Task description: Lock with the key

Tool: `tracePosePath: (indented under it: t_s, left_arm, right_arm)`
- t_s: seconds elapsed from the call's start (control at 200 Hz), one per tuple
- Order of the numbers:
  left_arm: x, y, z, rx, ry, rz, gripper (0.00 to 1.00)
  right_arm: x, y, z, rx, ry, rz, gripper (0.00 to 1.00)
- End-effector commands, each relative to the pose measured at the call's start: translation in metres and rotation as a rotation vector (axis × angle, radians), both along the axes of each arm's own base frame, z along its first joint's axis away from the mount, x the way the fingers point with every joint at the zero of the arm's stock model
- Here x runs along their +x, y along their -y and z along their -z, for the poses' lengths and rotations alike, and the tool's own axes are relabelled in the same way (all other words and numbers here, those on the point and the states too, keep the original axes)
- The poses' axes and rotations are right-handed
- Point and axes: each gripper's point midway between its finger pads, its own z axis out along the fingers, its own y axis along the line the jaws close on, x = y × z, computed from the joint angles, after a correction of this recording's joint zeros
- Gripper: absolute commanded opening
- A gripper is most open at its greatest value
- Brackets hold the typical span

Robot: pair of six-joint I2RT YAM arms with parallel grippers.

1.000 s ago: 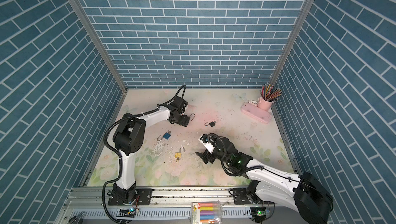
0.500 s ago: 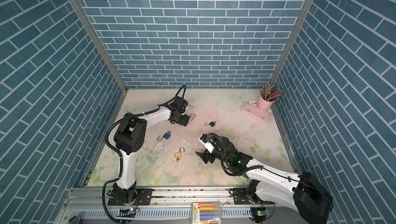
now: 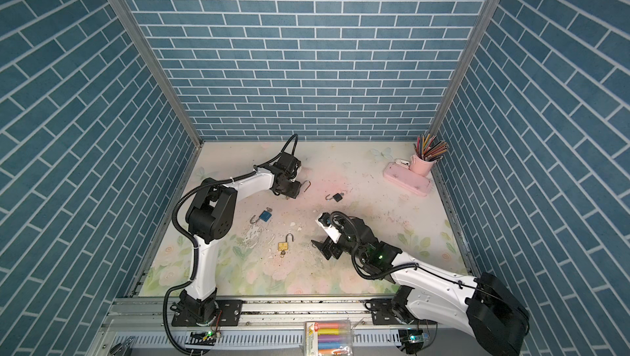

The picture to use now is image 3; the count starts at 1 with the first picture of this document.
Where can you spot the coloured pencils bunch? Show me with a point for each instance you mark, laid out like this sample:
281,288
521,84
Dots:
429,149

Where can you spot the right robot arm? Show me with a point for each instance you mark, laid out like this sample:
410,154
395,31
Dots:
482,306

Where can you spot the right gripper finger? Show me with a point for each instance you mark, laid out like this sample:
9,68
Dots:
325,222
328,248

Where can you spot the red padlock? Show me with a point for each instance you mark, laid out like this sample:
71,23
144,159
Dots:
305,186

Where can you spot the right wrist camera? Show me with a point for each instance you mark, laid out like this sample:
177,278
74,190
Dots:
333,233

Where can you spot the pink pencil case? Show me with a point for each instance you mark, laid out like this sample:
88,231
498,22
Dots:
404,178

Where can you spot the blue padlock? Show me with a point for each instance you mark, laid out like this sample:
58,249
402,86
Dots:
264,216

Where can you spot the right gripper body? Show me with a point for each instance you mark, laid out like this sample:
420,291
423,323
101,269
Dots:
346,242

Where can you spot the box of coloured markers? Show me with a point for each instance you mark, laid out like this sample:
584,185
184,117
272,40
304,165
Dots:
328,338

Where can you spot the black padlock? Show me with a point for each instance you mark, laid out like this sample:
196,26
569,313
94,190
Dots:
337,197

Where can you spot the pink pencil cup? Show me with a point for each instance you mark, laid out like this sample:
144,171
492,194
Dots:
420,166

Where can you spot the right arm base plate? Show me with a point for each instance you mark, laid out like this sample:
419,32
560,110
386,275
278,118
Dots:
385,312

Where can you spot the aluminium rail frame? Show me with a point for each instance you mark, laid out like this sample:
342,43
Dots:
266,323

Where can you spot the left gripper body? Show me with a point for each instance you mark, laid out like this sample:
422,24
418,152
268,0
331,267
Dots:
287,180

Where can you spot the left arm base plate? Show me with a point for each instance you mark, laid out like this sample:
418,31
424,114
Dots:
225,313

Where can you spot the large brass padlock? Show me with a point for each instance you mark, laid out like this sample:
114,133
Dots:
283,246

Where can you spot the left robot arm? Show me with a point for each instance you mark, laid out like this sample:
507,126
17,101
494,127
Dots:
204,216

